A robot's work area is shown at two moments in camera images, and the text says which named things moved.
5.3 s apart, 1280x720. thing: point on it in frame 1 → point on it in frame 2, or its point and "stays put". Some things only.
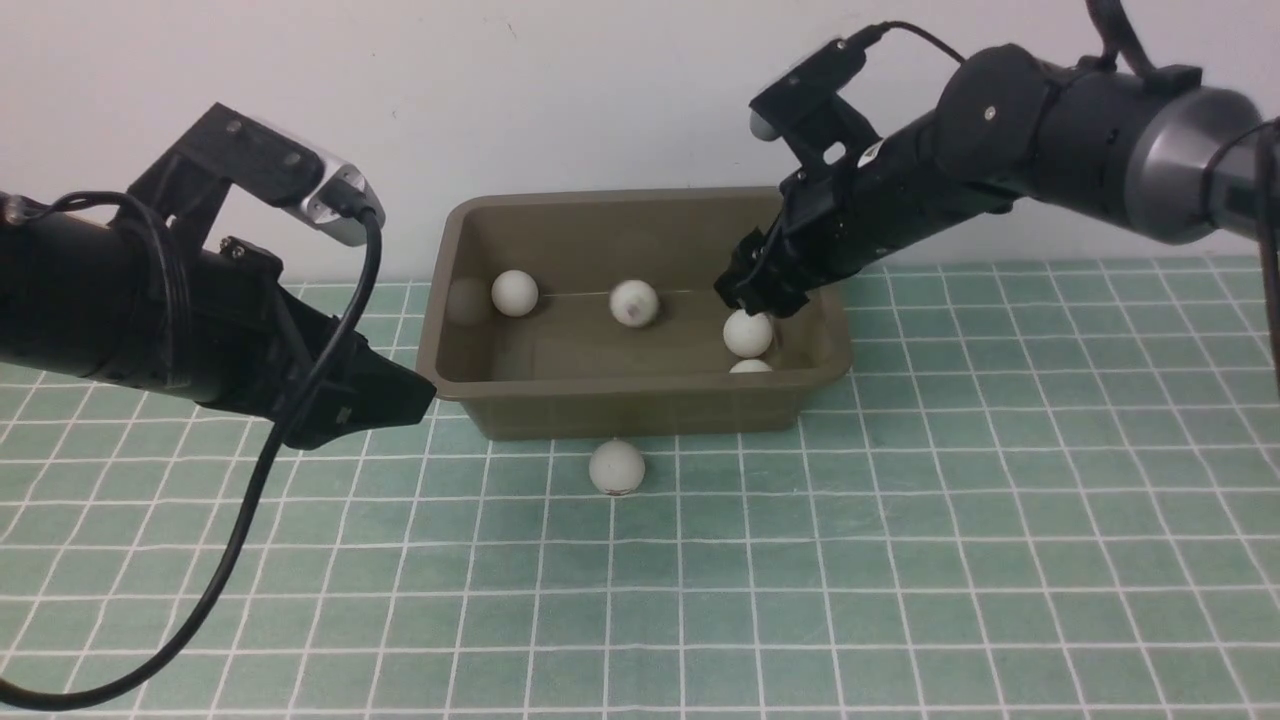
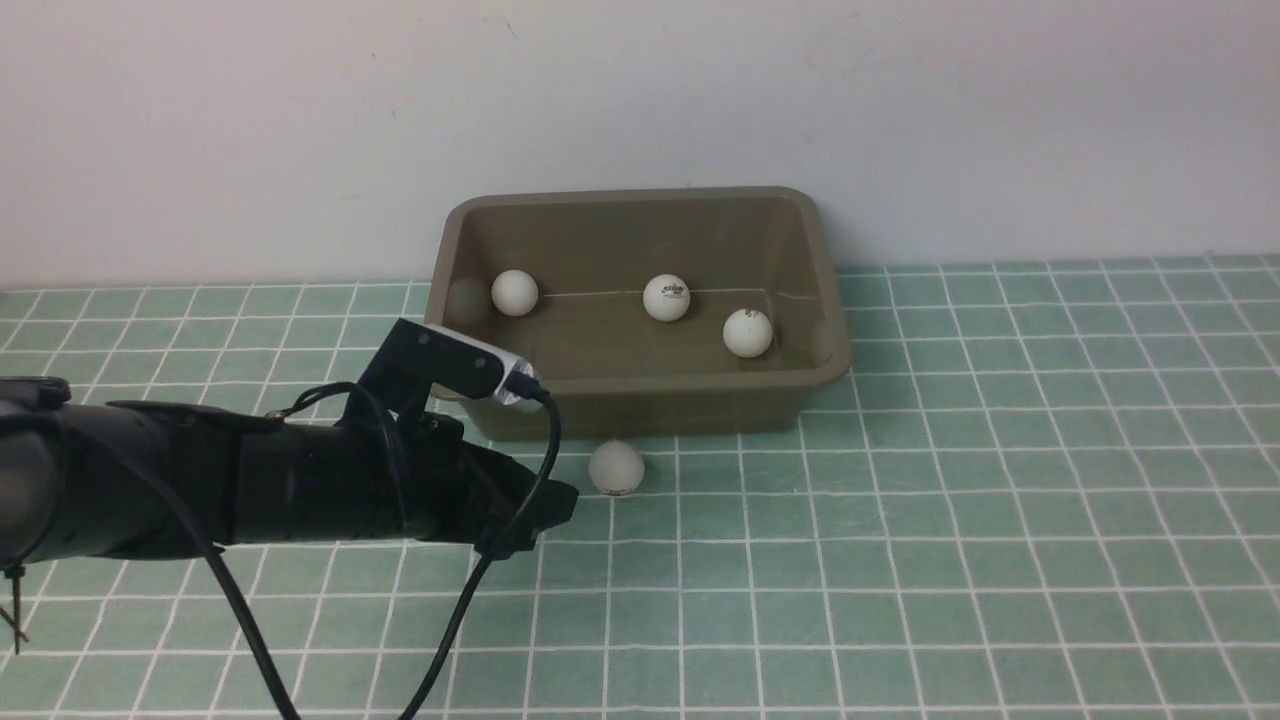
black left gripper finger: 365,391 → 501,488
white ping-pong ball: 514,293 stays put
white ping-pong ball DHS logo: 633,303 → 666,297
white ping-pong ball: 616,467 stays put
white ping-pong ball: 747,336 stays put
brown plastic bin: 589,312 stays put
